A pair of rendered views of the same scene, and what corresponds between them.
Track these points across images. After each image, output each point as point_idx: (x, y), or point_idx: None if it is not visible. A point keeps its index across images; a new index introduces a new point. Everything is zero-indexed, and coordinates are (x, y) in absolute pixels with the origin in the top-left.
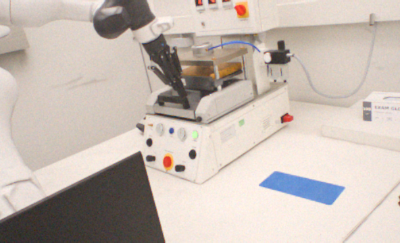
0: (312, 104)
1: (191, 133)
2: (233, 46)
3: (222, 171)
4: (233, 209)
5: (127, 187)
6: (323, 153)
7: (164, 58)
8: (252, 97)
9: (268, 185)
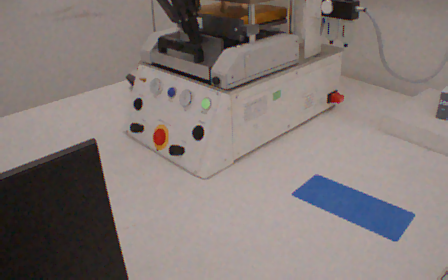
0: (364, 84)
1: (200, 100)
2: None
3: (238, 164)
4: (251, 229)
5: (60, 213)
6: (383, 156)
7: None
8: (296, 60)
9: (306, 196)
